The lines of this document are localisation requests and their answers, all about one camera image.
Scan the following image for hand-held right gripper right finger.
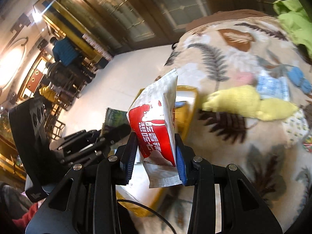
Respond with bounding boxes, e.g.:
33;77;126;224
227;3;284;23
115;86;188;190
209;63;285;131
174;134;283;234

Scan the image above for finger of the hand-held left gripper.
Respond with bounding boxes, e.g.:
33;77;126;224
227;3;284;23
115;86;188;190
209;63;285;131
60;124;132;166
49;129;102;150

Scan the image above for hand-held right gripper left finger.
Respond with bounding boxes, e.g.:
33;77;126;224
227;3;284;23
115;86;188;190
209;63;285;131
26;132;139;234

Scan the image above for green printed packet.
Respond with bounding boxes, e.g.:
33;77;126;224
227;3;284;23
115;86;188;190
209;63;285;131
104;107;132;137

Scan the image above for large red white packet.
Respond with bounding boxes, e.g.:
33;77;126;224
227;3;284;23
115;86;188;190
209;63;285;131
126;68;183;188

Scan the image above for white foam box yellow tape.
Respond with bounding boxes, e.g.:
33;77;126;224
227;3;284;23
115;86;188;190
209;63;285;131
116;85;201;218

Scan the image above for yellow cloth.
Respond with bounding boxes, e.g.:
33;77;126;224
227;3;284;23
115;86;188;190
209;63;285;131
201;85;299;122

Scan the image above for blue white packet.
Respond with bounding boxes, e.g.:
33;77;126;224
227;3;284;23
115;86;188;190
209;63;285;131
256;74;290;101

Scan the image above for yellow dotted white packet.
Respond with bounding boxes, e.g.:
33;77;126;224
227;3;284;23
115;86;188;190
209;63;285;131
283;108;310;147

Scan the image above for black metal rack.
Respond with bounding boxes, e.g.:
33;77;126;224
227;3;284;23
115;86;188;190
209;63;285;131
45;116;66;139

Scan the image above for yellow jacket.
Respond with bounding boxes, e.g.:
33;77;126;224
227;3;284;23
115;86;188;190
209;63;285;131
39;84;58;103

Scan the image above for wooden chair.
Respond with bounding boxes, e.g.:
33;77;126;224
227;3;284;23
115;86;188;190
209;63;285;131
49;62;95;99

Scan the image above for red garment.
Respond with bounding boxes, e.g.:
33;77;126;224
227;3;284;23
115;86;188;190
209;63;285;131
12;202;39;228

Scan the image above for round ceiling light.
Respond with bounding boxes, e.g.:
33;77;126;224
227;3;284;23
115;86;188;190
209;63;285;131
0;38;27;95

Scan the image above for stack of white red boxes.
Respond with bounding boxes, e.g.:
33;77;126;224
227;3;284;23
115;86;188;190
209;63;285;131
82;33;113;62

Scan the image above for leaf print blanket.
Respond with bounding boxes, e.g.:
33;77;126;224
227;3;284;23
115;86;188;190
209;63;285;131
136;8;312;234

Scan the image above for wooden double glass door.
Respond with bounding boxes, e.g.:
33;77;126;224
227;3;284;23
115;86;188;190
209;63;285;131
46;0;156;50

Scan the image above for blue socks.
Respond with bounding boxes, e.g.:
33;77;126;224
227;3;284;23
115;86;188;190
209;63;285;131
286;67;312;92

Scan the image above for wooden glass door panel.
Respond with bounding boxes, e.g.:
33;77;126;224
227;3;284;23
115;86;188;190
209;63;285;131
136;0;212;38

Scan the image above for green puffer jacket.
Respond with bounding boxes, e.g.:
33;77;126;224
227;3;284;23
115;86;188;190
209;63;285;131
273;0;312;51

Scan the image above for black cable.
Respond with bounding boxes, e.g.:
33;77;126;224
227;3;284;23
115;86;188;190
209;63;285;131
117;199;176;234

